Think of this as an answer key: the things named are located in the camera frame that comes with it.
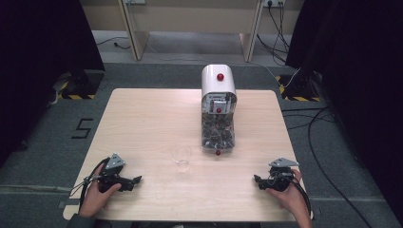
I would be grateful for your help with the black curtain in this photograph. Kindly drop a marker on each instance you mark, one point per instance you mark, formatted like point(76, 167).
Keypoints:
point(364, 79)
point(38, 63)

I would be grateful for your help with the clear glass cup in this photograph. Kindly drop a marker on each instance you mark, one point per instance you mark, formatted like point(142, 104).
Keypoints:
point(182, 157)

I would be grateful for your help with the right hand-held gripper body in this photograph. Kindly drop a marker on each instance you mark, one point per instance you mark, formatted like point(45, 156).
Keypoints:
point(280, 177)

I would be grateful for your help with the person's left hand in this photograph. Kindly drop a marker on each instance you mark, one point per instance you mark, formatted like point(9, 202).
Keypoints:
point(95, 199)

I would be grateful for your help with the white dispenser with red knobs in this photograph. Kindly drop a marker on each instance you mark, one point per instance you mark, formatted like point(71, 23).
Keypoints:
point(218, 88)

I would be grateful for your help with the black stand base striped tape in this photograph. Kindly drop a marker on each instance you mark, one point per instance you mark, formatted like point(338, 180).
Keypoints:
point(79, 87)
point(299, 90)

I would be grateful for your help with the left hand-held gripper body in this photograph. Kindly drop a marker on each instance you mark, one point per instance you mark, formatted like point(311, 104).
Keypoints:
point(111, 176)

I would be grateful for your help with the white wall socket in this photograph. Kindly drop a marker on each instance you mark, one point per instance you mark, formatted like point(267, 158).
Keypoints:
point(274, 2)

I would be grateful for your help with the person's right hand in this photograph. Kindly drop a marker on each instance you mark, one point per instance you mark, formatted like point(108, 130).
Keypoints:
point(291, 198)

